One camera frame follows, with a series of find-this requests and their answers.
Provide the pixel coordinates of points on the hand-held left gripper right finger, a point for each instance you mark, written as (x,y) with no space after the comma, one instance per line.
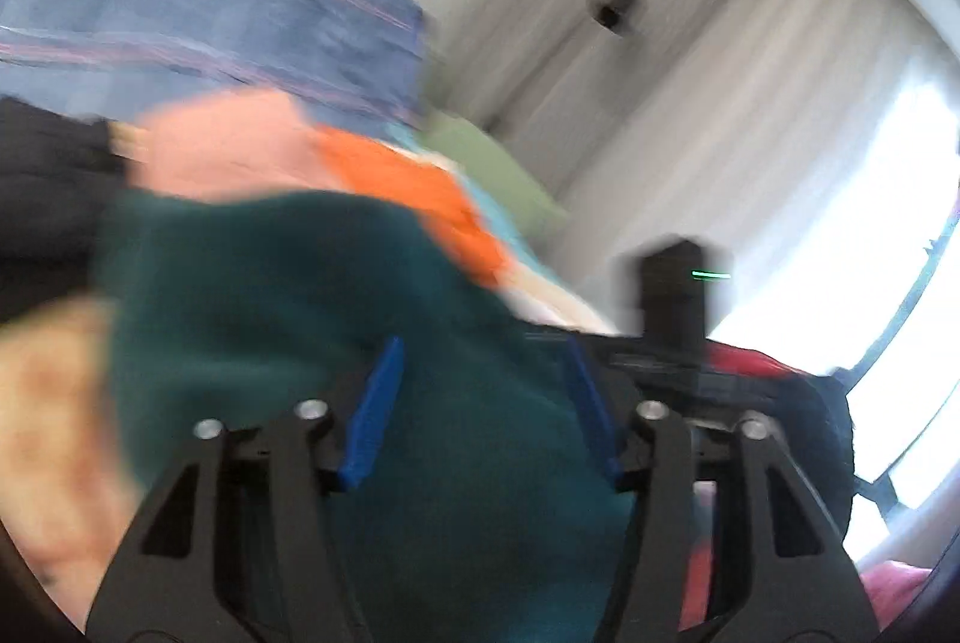
(592,414)

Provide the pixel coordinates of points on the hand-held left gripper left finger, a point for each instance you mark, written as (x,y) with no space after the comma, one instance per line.
(375,414)

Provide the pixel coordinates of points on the dark green coat white lining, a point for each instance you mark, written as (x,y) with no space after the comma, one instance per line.
(315,313)

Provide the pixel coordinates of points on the window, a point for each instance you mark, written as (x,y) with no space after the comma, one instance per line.
(862,283)

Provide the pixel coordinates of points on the white curtain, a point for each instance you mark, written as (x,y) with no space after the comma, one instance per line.
(712,88)

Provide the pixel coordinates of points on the green pillow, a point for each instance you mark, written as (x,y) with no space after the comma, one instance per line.
(495,178)

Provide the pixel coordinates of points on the orange garment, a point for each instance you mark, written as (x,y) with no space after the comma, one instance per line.
(420,200)

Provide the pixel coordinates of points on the pink fleece garment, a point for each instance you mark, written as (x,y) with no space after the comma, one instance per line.
(225,144)

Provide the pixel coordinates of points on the cream patterned cloth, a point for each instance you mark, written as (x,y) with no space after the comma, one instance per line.
(52,433)

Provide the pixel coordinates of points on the black padded jacket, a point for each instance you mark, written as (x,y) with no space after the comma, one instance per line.
(45,200)

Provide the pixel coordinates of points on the blue plaid blanket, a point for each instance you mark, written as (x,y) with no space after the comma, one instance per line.
(195,5)

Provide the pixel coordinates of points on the black wall fixture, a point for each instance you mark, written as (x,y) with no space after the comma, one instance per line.
(615,11)

